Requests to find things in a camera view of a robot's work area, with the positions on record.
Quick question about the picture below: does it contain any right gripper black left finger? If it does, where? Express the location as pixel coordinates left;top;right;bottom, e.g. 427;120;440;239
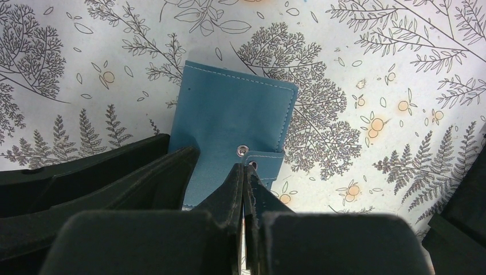
40;164;244;274

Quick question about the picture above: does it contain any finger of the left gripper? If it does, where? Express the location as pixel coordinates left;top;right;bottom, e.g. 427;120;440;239
1;147;199;274
1;134;170;218

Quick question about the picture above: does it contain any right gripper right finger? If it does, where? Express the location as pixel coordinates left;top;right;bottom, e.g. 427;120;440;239
243;165;430;274

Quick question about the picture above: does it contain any blue leather card holder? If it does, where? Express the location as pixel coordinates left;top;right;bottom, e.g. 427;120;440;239
168;61;299;209

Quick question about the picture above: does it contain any black card box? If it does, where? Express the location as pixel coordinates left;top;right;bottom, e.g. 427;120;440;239
422;138;485;274

